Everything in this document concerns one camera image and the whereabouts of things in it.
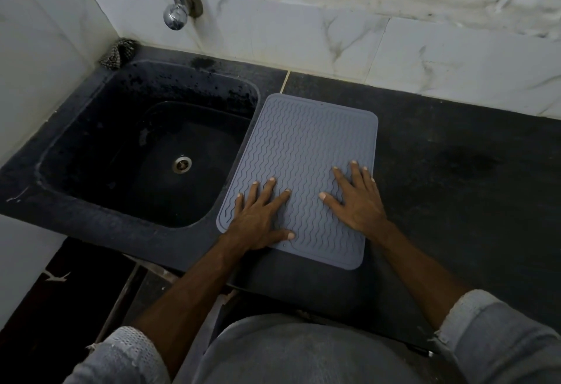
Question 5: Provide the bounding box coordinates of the person's left hand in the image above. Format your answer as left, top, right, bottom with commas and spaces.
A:
221, 177, 296, 252

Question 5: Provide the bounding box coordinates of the person's right hand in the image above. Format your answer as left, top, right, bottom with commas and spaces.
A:
318, 160, 391, 244

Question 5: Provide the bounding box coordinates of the grey ribbed silicone mat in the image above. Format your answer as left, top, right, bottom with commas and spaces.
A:
216, 93, 379, 271

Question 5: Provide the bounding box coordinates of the black white checked cloth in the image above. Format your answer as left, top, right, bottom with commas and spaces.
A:
98, 38, 139, 71

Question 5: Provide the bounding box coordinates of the person's right forearm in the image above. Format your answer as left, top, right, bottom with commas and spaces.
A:
370, 221, 474, 332

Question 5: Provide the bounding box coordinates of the person's left forearm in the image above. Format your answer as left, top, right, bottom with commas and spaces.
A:
131, 232, 248, 378

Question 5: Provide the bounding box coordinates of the round metal sink drain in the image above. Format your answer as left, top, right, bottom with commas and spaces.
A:
171, 154, 193, 175

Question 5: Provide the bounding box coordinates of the black kitchen sink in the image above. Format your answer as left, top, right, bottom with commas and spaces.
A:
37, 59, 261, 229

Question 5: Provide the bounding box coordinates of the grey shirt body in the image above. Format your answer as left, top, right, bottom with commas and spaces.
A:
192, 313, 428, 384

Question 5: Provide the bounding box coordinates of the grey shirt right sleeve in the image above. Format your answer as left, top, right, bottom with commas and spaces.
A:
431, 289, 561, 384

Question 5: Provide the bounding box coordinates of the white mesh left sleeve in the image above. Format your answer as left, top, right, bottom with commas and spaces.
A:
63, 326, 172, 384

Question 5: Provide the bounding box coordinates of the stained marble window sill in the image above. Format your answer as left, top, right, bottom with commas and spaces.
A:
247, 0, 561, 40

